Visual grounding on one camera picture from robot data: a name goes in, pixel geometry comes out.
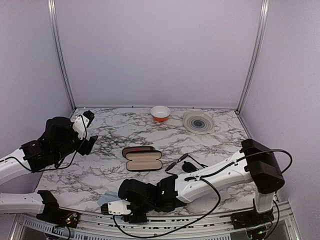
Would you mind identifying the black glasses case beige lining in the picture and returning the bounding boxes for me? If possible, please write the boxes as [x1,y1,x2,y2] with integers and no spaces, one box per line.
[125,150,163,172]

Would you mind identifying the black sunglasses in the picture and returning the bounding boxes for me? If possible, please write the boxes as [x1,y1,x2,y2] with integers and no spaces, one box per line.
[165,153,208,174]

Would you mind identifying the light blue cleaning cloth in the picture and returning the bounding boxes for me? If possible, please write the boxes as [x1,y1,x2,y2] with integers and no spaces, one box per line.
[97,191,120,207]

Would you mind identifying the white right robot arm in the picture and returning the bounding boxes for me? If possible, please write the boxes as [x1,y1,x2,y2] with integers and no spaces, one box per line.
[109,139,285,224]

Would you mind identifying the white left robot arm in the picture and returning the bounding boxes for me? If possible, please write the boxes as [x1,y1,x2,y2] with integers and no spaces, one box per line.
[0,110,98,223]

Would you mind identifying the orange bowl with white inside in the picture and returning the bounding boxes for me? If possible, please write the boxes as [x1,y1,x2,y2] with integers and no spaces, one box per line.
[150,105,171,122]

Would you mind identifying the white plate with blue spiral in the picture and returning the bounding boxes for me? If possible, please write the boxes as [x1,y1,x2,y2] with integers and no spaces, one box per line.
[182,111,215,135]

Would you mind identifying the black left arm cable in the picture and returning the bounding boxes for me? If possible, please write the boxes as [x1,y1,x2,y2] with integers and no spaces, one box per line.
[0,122,88,172]

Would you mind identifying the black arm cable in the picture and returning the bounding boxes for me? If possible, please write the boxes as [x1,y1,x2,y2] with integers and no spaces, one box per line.
[0,122,88,172]
[112,148,293,238]

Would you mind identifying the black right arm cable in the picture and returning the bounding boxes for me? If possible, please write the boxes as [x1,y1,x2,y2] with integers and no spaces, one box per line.
[112,148,293,238]

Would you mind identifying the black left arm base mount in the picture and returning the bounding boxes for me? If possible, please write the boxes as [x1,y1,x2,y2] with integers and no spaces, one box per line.
[36,190,80,228]

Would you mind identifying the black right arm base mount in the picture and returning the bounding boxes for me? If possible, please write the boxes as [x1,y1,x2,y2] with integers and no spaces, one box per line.
[230,209,275,230]

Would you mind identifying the aluminium front frame rail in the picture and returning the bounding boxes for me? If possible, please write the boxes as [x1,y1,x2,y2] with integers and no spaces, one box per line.
[8,201,301,240]

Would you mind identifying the aluminium frame post left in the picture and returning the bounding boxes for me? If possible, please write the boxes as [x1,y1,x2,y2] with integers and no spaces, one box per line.
[47,0,77,112]

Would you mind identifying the aluminium frame post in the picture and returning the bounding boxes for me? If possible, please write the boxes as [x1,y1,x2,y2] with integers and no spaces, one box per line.
[236,0,270,115]
[47,0,77,112]

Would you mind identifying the aluminium frame post right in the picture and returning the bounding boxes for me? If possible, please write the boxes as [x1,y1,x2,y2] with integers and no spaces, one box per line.
[236,0,270,115]

